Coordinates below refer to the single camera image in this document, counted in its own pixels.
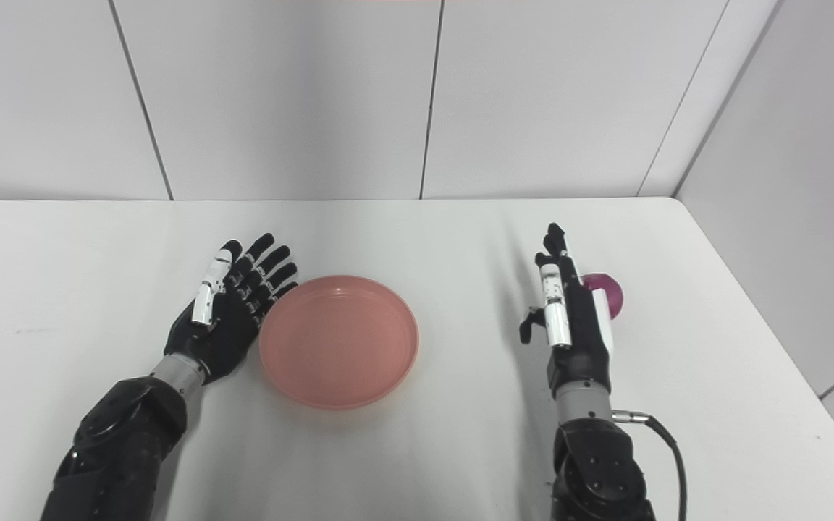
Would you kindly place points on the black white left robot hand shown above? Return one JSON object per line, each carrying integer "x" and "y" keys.
{"x": 225, "y": 325}

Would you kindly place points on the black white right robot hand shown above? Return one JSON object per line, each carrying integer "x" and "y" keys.
{"x": 580, "y": 340}

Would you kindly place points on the purple red onion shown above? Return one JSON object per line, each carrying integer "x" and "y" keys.
{"x": 612, "y": 297}

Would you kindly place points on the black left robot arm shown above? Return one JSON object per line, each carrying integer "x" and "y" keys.
{"x": 120, "y": 449}

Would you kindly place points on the pink round plate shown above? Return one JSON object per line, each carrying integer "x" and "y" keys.
{"x": 337, "y": 341}

